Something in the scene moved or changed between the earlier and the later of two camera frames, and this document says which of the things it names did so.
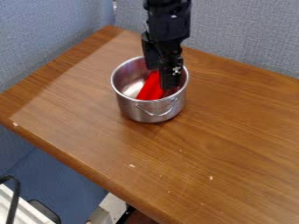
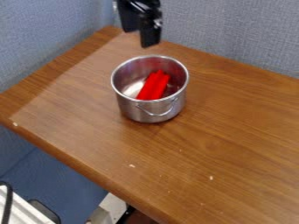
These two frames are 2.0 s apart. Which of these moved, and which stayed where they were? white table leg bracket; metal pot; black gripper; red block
Moved: black gripper
Stayed: metal pot; red block; white table leg bracket
